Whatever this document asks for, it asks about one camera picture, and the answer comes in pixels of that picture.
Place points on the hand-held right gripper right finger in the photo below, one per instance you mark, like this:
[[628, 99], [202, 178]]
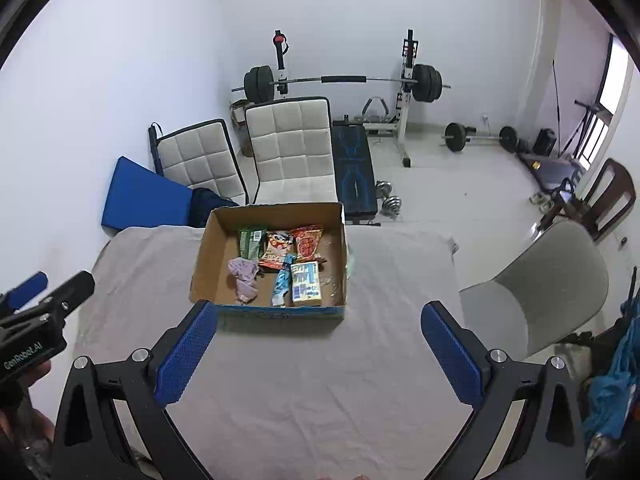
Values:
[[450, 355]]

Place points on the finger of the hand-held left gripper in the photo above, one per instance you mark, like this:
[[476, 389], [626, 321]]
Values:
[[70, 290], [27, 282]]

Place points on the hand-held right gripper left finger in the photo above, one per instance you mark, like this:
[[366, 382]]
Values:
[[187, 355]]

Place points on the cardboard box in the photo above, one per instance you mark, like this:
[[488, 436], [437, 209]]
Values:
[[225, 280]]

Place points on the purple cloth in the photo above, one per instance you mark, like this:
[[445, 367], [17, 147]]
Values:
[[242, 275]]

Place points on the blue snack wrapper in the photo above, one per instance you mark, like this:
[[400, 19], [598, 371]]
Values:
[[282, 280]]

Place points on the green snack packet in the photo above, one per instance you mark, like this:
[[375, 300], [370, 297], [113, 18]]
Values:
[[250, 245]]

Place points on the blue and white carton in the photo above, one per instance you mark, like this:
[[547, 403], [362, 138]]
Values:
[[306, 284]]

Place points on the panda print snack packet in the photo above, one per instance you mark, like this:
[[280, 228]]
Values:
[[277, 250]]

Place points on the red snack packet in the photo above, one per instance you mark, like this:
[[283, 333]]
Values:
[[306, 242]]

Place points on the person's left hand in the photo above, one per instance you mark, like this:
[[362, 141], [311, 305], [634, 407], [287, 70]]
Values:
[[35, 377]]

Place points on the grey bedsheet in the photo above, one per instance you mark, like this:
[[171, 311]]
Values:
[[300, 385]]

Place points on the blue foam mat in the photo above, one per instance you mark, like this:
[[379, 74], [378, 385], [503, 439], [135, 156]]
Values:
[[145, 195]]

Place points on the beige plastic chair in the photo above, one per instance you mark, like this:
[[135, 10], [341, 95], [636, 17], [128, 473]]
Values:
[[550, 280]]

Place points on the dark blue bag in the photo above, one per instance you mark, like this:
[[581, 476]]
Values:
[[210, 205]]

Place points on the chrome dumbbell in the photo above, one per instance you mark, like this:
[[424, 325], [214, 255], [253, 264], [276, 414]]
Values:
[[392, 206], [385, 190]]

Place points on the teal blue cloth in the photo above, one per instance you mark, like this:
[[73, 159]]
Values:
[[612, 380]]

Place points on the black folded umbrella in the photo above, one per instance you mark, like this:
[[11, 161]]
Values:
[[154, 147]]

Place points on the light slipper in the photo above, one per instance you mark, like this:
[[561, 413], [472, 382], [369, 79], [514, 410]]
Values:
[[546, 206], [537, 198]]

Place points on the white quilted chair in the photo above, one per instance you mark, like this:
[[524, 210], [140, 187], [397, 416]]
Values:
[[200, 160], [290, 150]]

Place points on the black and blue bench pad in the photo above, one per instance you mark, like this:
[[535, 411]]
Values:
[[355, 170]]

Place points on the dark low platform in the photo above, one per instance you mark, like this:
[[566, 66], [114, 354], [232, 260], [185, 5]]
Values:
[[547, 170]]

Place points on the short barbell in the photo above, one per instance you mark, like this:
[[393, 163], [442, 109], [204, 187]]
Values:
[[480, 137]]

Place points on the dark wooden chair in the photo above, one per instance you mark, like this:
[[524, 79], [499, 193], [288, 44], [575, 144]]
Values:
[[607, 195]]

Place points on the black speaker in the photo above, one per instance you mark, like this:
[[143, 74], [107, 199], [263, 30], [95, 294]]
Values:
[[545, 142]]

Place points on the white weight rack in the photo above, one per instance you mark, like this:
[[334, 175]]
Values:
[[405, 125]]

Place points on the black tripod stand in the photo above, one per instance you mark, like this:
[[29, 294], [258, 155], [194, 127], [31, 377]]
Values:
[[587, 125]]

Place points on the thin black pole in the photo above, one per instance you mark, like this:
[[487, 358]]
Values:
[[556, 105]]

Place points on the long barbell with black plates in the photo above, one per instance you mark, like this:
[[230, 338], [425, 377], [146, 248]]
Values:
[[345, 79]]

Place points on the window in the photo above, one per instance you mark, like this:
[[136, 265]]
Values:
[[617, 75]]

